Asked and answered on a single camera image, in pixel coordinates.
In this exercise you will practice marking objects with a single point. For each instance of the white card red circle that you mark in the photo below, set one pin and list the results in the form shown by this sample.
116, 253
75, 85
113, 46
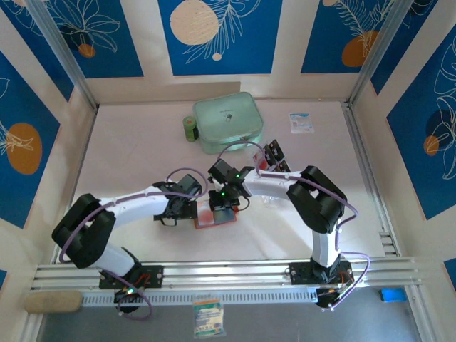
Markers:
261, 162
206, 214

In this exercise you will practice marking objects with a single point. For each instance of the orange card holder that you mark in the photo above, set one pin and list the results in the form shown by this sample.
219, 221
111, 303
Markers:
224, 218

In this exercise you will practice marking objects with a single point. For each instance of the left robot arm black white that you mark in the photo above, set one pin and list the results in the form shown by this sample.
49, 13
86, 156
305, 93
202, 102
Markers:
82, 231

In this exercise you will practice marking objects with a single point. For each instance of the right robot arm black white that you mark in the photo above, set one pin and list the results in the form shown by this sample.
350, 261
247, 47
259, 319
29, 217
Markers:
320, 206

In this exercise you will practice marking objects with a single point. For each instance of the black VIP credit card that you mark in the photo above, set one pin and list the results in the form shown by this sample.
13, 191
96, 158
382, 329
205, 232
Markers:
284, 165
277, 146
269, 154

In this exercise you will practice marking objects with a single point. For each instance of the mint green zip pouch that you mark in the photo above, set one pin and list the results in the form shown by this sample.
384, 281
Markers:
228, 121

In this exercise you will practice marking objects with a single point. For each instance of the green cylinder roll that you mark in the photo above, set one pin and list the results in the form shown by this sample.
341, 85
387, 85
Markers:
190, 128

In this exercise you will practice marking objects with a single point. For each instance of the clear packet green label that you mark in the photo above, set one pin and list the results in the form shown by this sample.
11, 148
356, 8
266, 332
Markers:
208, 318

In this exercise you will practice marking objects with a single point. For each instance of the blue white packet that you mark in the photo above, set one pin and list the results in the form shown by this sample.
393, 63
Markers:
301, 123

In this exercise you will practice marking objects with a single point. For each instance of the black electronics module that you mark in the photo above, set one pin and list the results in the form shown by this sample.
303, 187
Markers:
123, 306
326, 301

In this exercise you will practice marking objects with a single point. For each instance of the beige foam pad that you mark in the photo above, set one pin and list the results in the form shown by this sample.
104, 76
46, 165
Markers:
53, 302

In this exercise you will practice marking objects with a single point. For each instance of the blue sponge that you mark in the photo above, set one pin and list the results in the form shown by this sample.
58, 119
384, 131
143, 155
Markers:
393, 295

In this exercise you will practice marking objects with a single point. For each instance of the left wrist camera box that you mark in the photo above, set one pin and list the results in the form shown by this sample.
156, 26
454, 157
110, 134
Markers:
189, 185

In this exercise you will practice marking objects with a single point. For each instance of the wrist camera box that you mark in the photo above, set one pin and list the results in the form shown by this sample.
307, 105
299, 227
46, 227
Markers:
189, 185
221, 170

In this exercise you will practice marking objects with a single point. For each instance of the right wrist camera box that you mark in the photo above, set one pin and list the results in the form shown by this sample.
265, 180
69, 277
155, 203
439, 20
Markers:
221, 170

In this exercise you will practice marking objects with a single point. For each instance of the aluminium mounting rail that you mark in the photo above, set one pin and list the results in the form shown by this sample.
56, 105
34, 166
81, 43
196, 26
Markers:
228, 274

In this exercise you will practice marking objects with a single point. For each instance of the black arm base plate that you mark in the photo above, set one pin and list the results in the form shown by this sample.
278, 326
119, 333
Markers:
301, 272
153, 276

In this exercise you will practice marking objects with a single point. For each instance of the aluminium side rail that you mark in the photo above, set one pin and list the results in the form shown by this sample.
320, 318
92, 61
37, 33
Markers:
81, 160
361, 149

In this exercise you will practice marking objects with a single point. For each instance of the aluminium frame post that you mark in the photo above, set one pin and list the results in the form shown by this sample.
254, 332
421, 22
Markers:
380, 53
64, 53

